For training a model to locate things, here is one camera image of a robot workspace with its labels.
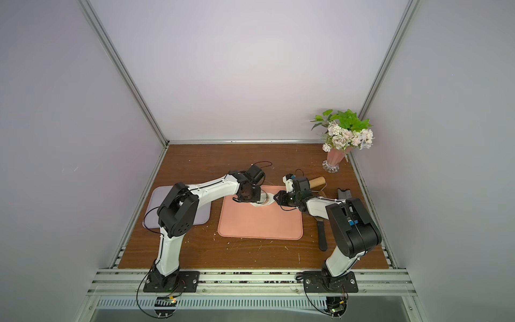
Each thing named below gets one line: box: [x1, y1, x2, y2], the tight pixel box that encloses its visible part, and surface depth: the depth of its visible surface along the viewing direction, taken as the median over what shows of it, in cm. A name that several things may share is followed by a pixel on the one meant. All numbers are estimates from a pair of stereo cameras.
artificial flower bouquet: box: [309, 108, 375, 153], surface depth 86 cm
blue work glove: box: [337, 187, 353, 201], surface depth 97 cm
